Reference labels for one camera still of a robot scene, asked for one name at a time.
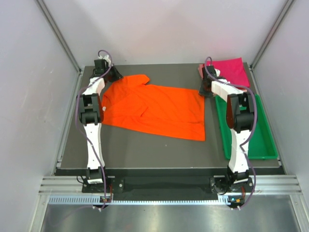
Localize orange t shirt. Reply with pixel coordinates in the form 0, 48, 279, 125
101, 74, 206, 141

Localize purple cable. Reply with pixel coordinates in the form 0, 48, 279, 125
204, 57, 258, 208
76, 49, 114, 211

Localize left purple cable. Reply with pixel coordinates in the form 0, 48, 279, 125
76, 49, 114, 211

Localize magenta folded t shirt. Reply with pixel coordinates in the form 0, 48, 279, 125
212, 58, 250, 87

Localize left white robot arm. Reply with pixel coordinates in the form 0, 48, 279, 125
75, 55, 123, 192

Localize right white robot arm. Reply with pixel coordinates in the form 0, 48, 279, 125
199, 65, 257, 191

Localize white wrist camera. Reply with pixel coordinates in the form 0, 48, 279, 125
98, 55, 112, 66
215, 69, 221, 76

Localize right aluminium frame post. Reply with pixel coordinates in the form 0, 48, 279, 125
250, 0, 295, 70

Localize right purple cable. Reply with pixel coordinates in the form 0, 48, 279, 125
204, 57, 258, 208

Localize green plastic tray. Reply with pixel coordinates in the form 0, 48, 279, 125
215, 94, 278, 160

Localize pink folded t shirt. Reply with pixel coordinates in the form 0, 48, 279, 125
198, 64, 205, 79

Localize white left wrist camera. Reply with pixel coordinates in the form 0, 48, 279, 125
98, 55, 112, 66

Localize grey slotted cable duct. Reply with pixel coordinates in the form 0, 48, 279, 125
48, 195, 240, 205

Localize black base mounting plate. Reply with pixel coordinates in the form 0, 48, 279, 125
82, 168, 253, 200

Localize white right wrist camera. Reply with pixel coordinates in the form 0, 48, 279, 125
215, 69, 221, 76

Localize aluminium frame post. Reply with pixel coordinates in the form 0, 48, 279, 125
250, 0, 295, 70
35, 0, 82, 73

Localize left aluminium frame post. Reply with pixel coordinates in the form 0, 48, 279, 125
35, 0, 82, 73

